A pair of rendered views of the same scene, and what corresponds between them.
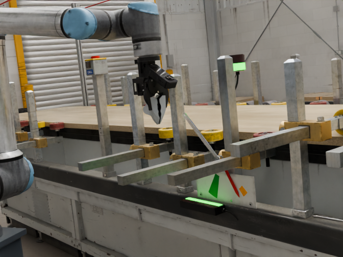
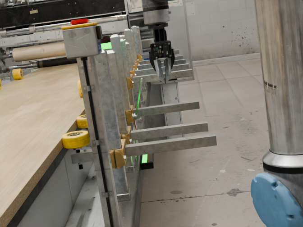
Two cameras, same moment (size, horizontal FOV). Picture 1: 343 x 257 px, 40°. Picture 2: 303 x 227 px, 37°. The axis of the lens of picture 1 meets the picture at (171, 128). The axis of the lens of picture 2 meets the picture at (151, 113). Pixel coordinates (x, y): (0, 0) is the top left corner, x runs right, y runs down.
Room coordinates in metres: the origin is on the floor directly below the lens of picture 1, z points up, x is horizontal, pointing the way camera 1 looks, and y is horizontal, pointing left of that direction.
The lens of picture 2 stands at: (2.76, 1.07, 1.22)
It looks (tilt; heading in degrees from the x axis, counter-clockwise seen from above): 12 degrees down; 222
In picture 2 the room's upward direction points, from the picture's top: 8 degrees counter-clockwise
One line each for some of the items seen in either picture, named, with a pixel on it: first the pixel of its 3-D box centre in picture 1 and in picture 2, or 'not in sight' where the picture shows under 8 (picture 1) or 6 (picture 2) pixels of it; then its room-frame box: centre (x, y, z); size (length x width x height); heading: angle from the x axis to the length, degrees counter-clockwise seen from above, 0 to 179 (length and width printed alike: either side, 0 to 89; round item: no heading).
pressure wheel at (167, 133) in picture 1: (169, 141); (77, 150); (1.92, 0.01, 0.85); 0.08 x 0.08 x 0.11
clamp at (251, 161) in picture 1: (239, 158); (126, 114); (1.47, -0.20, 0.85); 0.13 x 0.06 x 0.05; 39
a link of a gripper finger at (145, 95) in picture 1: (150, 96); (167, 57); (1.48, 0.05, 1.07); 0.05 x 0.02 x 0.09; 130
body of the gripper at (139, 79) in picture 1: (149, 76); (159, 41); (1.51, 0.05, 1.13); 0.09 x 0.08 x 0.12; 40
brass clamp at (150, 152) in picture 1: (144, 151); (117, 153); (1.86, 0.12, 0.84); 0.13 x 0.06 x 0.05; 39
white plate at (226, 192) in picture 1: (223, 187); (135, 139); (1.49, -0.15, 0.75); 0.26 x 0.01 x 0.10; 39
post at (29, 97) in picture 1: (34, 133); not in sight; (2.65, 0.76, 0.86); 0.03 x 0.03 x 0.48; 39
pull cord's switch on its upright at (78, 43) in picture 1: (83, 65); not in sight; (4.37, 0.73, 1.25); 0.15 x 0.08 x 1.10; 39
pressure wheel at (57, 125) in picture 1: (57, 131); not in sight; (2.69, 0.65, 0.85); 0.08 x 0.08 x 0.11
